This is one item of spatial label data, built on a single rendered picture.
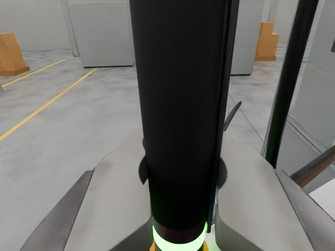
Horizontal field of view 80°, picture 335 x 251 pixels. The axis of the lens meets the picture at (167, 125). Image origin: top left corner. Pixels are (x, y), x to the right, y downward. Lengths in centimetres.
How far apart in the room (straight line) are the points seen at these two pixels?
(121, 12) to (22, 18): 829
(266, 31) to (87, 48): 611
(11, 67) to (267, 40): 860
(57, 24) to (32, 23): 134
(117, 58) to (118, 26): 99
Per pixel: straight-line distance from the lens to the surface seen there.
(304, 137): 134
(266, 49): 844
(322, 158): 32
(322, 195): 59
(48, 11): 1393
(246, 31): 598
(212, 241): 21
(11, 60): 834
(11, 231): 237
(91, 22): 763
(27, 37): 1476
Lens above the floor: 159
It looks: 29 degrees down
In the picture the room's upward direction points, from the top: 2 degrees counter-clockwise
